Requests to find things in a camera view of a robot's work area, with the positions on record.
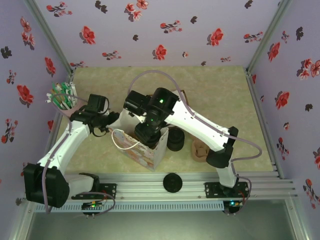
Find white floral paper bag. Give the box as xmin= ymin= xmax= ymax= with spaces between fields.
xmin=106 ymin=108 xmax=169 ymax=173

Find stack of black lids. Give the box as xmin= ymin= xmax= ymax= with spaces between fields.
xmin=166 ymin=129 xmax=186 ymax=152

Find white wrapped straw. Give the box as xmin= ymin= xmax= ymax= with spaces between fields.
xmin=72 ymin=83 xmax=79 ymax=107
xmin=45 ymin=92 xmax=66 ymax=110
xmin=44 ymin=99 xmax=65 ymax=111
xmin=68 ymin=81 xmax=76 ymax=108

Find white napkins on tray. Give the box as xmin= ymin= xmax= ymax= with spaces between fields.
xmin=147 ymin=89 xmax=189 ymax=107

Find brown wooden stirrer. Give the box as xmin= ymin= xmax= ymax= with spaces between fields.
xmin=55 ymin=84 xmax=70 ymax=109

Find small black controller board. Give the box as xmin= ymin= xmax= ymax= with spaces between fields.
xmin=223 ymin=199 xmax=245 ymax=215
xmin=81 ymin=200 xmax=107 ymax=217

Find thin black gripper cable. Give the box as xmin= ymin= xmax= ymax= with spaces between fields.
xmin=91 ymin=124 xmax=106 ymax=138

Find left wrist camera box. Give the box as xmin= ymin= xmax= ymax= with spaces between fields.
xmin=88 ymin=93 xmax=108 ymax=114

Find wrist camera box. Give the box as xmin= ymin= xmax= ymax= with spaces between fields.
xmin=88 ymin=93 xmax=108 ymax=114
xmin=124 ymin=90 xmax=153 ymax=123

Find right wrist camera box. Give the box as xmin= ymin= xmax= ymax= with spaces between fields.
xmin=124 ymin=90 xmax=153 ymax=123

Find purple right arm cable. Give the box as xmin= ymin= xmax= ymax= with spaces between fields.
xmin=128 ymin=70 xmax=263 ymax=216

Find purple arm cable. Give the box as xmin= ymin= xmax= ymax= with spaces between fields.
xmin=128 ymin=70 xmax=263 ymax=216
xmin=42 ymin=94 xmax=116 ymax=215

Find aluminium frame rail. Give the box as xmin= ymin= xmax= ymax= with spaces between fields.
xmin=24 ymin=171 xmax=299 ymax=201

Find white slotted cable duct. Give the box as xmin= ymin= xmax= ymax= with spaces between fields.
xmin=33 ymin=201 xmax=225 ymax=213

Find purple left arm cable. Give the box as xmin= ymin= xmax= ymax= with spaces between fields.
xmin=42 ymin=94 xmax=116 ymax=215

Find aluminium frame post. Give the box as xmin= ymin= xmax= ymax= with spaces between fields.
xmin=245 ymin=0 xmax=294 ymax=76
xmin=22 ymin=0 xmax=76 ymax=76

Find aluminium lower frame bar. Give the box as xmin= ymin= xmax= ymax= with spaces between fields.
xmin=284 ymin=197 xmax=309 ymax=240
xmin=9 ymin=207 xmax=31 ymax=240

